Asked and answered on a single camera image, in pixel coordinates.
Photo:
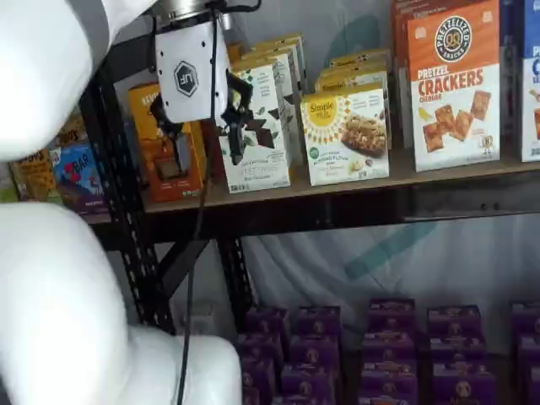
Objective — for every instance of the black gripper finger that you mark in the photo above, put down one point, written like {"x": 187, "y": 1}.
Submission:
{"x": 183, "y": 156}
{"x": 237, "y": 143}

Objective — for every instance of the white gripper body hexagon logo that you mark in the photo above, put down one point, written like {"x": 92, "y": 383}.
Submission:
{"x": 190, "y": 55}

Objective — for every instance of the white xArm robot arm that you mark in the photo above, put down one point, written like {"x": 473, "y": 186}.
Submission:
{"x": 42, "y": 63}

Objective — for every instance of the white sweet thins box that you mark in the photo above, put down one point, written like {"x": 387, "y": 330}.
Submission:
{"x": 270, "y": 57}
{"x": 280, "y": 42}
{"x": 261, "y": 173}

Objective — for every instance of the black metal shelf rack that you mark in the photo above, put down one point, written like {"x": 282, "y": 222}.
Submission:
{"x": 295, "y": 219}

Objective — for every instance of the white almond flour bars box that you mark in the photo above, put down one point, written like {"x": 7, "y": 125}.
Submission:
{"x": 337, "y": 164}
{"x": 363, "y": 59}
{"x": 354, "y": 79}

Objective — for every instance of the blue Z Bar box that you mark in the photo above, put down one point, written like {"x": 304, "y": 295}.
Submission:
{"x": 78, "y": 177}

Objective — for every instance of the orange Bobo's snack box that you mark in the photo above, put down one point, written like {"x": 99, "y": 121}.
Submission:
{"x": 36, "y": 177}
{"x": 71, "y": 133}

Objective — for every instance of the wooden shelf board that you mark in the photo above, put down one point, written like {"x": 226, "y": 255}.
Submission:
{"x": 358, "y": 187}

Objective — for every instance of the green snack box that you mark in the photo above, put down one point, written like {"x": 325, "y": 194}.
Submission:
{"x": 6, "y": 195}

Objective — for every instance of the purple snack box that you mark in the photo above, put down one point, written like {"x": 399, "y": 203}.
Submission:
{"x": 527, "y": 320}
{"x": 314, "y": 352}
{"x": 453, "y": 322}
{"x": 390, "y": 375}
{"x": 318, "y": 322}
{"x": 251, "y": 396}
{"x": 257, "y": 375}
{"x": 392, "y": 316}
{"x": 270, "y": 322}
{"x": 259, "y": 346}
{"x": 304, "y": 401}
{"x": 390, "y": 348}
{"x": 388, "y": 397}
{"x": 460, "y": 350}
{"x": 530, "y": 352}
{"x": 464, "y": 386}
{"x": 308, "y": 381}
{"x": 535, "y": 386}

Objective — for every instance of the orange pretzel crackers box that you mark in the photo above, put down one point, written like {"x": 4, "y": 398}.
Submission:
{"x": 455, "y": 93}

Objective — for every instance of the dark blue cracker box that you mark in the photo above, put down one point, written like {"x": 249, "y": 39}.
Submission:
{"x": 510, "y": 84}

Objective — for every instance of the blue and white cracker box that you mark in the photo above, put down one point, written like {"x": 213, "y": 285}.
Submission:
{"x": 531, "y": 105}

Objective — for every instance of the small silver wrist module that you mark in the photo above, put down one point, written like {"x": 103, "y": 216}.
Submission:
{"x": 226, "y": 21}

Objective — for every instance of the white backdrop sheet teal print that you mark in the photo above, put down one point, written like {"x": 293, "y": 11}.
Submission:
{"x": 304, "y": 270}

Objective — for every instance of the white open carton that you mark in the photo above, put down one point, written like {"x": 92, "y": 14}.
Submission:
{"x": 206, "y": 316}

